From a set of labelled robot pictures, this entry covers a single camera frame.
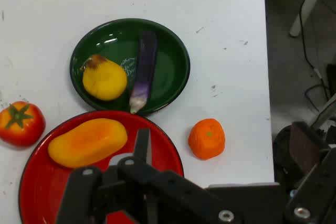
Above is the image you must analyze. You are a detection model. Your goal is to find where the dark green round plate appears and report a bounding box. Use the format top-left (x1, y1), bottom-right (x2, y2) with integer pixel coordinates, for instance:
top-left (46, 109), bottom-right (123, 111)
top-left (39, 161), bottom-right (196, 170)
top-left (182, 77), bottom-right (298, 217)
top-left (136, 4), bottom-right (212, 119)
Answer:
top-left (69, 18), bottom-right (191, 116)

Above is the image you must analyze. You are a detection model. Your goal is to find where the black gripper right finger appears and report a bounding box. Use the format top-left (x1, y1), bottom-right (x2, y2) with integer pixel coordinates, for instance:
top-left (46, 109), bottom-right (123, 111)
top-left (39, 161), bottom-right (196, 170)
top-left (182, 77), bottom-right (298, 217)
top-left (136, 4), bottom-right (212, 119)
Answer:
top-left (285, 146), bottom-right (336, 224)

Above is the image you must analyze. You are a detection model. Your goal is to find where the yellow orange toy mango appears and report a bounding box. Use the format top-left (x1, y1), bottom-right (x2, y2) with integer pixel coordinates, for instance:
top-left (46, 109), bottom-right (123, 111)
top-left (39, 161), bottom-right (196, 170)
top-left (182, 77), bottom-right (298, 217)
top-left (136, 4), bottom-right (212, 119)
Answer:
top-left (47, 118), bottom-right (129, 169)

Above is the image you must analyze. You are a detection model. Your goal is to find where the looped black cable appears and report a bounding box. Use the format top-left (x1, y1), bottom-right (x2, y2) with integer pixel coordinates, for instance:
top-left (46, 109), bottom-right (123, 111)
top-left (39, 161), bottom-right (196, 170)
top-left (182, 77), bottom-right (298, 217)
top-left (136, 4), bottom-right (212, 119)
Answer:
top-left (304, 84), bottom-right (329, 112)

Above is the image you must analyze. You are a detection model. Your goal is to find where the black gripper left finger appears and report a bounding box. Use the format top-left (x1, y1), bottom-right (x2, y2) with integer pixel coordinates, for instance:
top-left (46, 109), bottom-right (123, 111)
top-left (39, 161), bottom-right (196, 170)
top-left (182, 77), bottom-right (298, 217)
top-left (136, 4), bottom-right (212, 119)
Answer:
top-left (55, 128), bottom-right (237, 224)

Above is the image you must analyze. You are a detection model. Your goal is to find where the long black cable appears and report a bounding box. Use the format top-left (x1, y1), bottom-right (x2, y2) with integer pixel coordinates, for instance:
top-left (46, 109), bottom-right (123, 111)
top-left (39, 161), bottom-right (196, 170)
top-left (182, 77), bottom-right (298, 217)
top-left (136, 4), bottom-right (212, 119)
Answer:
top-left (293, 0), bottom-right (336, 99)

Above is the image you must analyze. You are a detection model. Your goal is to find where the red toy tomato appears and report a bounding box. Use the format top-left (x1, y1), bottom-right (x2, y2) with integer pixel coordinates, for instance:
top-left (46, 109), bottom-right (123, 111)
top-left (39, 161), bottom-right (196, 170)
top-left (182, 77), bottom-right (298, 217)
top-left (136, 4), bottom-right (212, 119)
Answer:
top-left (0, 100), bottom-right (47, 147)

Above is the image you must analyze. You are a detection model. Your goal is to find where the red round plate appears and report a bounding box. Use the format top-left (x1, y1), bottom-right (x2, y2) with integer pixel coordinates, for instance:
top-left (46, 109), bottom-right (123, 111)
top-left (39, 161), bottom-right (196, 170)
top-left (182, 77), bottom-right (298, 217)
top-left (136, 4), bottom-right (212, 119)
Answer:
top-left (18, 110), bottom-right (185, 224)

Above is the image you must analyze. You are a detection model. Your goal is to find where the purple toy eggplant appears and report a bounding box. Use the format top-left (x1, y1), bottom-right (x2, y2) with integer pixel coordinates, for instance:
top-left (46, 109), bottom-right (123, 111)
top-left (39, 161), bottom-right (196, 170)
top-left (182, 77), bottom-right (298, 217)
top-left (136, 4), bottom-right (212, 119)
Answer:
top-left (129, 30), bottom-right (159, 114)

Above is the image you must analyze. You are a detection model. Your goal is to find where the orange toy tangerine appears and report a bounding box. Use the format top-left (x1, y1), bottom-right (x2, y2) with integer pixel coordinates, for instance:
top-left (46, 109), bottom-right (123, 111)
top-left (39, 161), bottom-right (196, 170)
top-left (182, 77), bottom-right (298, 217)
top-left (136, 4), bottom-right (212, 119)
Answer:
top-left (187, 118), bottom-right (226, 161)

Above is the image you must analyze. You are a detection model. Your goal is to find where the yellow toy onion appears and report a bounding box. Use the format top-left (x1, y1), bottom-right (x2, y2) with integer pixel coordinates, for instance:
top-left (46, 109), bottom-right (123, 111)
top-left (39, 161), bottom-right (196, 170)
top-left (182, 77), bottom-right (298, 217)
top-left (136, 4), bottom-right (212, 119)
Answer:
top-left (80, 54), bottom-right (128, 102)

